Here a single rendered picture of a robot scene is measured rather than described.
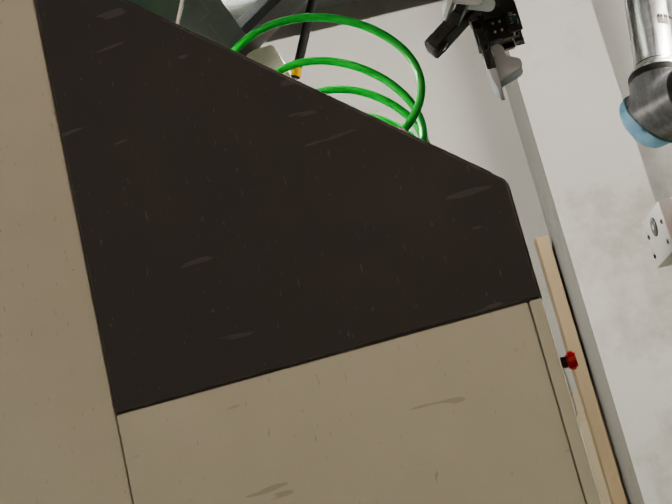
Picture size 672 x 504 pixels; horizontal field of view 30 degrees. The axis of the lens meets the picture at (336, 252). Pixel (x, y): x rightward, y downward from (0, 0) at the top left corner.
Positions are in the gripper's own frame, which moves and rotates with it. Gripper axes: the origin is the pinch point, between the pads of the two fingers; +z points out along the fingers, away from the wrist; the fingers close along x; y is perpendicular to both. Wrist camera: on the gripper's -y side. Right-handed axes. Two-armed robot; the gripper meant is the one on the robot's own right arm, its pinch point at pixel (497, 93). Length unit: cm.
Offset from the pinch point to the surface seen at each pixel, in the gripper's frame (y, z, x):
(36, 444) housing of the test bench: -72, 45, -47
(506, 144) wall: 3, -51, 196
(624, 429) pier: 12, 49, 175
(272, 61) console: -40, -28, 23
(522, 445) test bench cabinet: -10, 61, -47
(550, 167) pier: 14, -34, 175
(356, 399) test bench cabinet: -29, 51, -47
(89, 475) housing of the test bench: -66, 51, -47
